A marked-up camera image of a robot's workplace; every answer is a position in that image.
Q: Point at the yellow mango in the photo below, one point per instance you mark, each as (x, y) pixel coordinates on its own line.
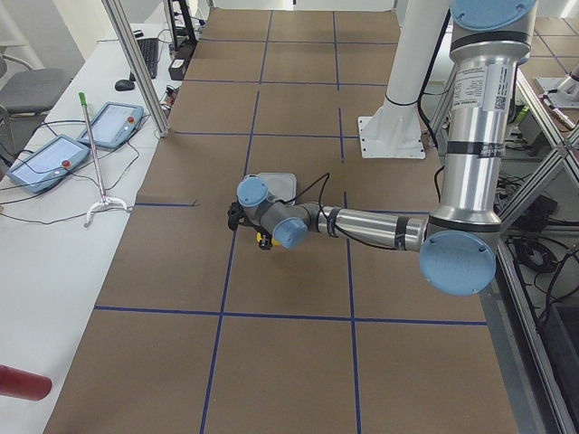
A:
(274, 242)

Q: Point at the red cylinder object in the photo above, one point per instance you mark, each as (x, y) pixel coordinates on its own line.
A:
(20, 384)

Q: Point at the green tipped metal stand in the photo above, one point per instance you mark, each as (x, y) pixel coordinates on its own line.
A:
(105, 201)

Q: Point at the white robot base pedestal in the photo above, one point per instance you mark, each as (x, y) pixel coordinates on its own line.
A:
(394, 130)

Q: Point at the black label box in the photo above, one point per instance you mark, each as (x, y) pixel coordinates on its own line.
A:
(177, 69)

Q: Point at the near blue teach pendant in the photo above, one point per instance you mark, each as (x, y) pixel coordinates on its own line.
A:
(50, 164)

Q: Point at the blue teach pendant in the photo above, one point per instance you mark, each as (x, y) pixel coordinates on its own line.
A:
(114, 123)
(50, 164)

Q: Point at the black computer mouse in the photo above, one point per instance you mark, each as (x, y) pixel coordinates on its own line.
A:
(124, 85)

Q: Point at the black keyboard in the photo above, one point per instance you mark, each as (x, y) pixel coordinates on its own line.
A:
(149, 50)

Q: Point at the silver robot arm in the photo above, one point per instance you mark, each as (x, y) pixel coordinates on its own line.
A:
(457, 242)

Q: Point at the brown paper table mat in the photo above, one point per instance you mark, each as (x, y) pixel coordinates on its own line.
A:
(228, 308)

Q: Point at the far blue teach pendant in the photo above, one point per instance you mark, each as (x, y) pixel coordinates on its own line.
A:
(114, 123)

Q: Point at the aluminium side frame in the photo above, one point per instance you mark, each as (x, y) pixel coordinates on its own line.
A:
(532, 306)

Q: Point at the aluminium frame post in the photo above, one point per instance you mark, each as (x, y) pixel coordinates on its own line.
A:
(128, 42)

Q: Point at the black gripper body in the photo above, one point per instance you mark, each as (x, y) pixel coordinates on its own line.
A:
(264, 240)

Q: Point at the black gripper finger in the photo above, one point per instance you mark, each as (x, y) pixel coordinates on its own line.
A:
(264, 241)

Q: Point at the grey digital kitchen scale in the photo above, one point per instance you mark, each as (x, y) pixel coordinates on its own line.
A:
(254, 189)

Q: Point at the grey office chair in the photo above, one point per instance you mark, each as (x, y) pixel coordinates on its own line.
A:
(30, 92)

